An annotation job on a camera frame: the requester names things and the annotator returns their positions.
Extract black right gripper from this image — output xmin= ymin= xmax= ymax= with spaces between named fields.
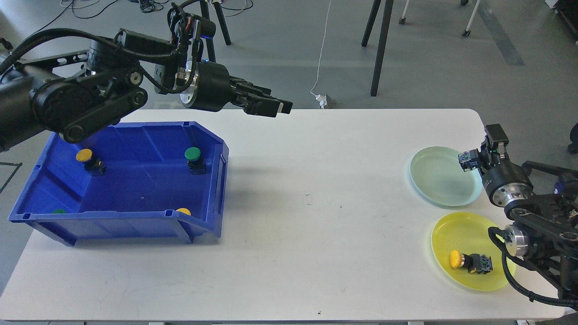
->
xmin=480 ymin=124 xmax=533 ymax=207

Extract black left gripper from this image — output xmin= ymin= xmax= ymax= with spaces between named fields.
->
xmin=180 ymin=62 xmax=293 ymax=117

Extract yellow push button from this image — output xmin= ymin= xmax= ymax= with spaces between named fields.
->
xmin=449 ymin=250 xmax=493 ymax=275
xmin=75 ymin=148 xmax=107 ymax=176

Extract green push button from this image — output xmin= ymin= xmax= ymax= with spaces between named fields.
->
xmin=184 ymin=147 xmax=206 ymax=175
xmin=458 ymin=149 xmax=481 ymax=172

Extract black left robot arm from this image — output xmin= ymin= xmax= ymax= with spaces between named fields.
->
xmin=0 ymin=0 xmax=293 ymax=152

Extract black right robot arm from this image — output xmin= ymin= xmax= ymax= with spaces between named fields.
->
xmin=460 ymin=124 xmax=577 ymax=310

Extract light green plate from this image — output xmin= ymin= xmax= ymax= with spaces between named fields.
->
xmin=409 ymin=146 xmax=482 ymax=208

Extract yellow plate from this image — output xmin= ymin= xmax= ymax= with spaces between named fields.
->
xmin=430 ymin=212 xmax=508 ymax=292

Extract black stand leg left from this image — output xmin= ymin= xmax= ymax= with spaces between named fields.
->
xmin=200 ymin=0 xmax=232 ymax=62

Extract black stand leg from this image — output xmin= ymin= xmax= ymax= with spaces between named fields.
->
xmin=200 ymin=0 xmax=232 ymax=62
xmin=361 ymin=0 xmax=394 ymax=97

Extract blue plastic bin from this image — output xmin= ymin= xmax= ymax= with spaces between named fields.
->
xmin=8 ymin=121 xmax=229 ymax=246

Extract black stand leg right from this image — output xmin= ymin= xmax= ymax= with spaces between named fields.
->
xmin=361 ymin=0 xmax=394 ymax=97

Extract white cable with plug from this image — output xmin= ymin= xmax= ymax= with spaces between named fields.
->
xmin=309 ymin=0 xmax=340 ymax=109

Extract black floor cables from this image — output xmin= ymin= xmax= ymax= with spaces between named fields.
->
xmin=0 ymin=0 xmax=253 ymax=50

